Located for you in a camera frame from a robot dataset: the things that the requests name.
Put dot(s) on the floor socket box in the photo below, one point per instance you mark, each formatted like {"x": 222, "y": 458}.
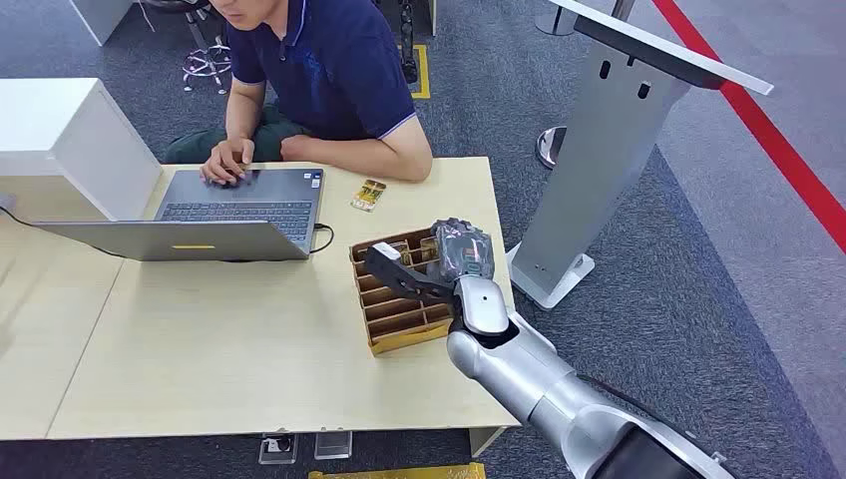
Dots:
{"x": 277, "y": 448}
{"x": 332, "y": 445}

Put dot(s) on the person's left hand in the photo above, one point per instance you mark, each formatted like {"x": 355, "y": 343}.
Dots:
{"x": 297, "y": 149}

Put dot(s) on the wooden slotted card holder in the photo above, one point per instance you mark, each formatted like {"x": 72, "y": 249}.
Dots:
{"x": 396, "y": 324}

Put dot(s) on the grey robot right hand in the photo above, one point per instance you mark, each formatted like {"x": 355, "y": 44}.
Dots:
{"x": 482, "y": 304}

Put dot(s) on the black standing object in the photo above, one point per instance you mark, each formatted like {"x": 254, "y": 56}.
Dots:
{"x": 408, "y": 40}

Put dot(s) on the person's right forearm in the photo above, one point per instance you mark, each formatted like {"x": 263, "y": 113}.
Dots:
{"x": 243, "y": 112}

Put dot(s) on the yellow object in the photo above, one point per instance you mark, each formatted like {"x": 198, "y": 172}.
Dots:
{"x": 396, "y": 473}

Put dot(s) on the white furniture panel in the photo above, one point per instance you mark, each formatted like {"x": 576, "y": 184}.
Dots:
{"x": 99, "y": 16}

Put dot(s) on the white cabinet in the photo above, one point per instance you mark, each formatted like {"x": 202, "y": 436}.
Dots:
{"x": 59, "y": 139}

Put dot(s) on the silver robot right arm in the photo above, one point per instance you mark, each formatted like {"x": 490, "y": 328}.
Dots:
{"x": 548, "y": 396}

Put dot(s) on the chrome stanchion base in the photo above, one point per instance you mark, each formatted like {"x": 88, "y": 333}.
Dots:
{"x": 550, "y": 147}

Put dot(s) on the grey laptop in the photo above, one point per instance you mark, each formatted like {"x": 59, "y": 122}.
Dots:
{"x": 244, "y": 198}

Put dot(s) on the person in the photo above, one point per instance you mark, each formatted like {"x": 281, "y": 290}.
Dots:
{"x": 330, "y": 73}

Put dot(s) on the person's left forearm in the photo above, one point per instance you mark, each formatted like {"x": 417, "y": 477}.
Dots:
{"x": 377, "y": 155}

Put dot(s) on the red barrier belt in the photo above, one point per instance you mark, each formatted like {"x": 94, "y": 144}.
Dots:
{"x": 780, "y": 152}

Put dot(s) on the chrome office chair base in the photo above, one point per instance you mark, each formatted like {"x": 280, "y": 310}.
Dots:
{"x": 208, "y": 63}

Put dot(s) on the person's right hand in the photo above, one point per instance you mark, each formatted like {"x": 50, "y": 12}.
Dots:
{"x": 228, "y": 162}

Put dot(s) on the grey kiosk stand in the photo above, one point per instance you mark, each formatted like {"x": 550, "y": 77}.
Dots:
{"x": 608, "y": 145}

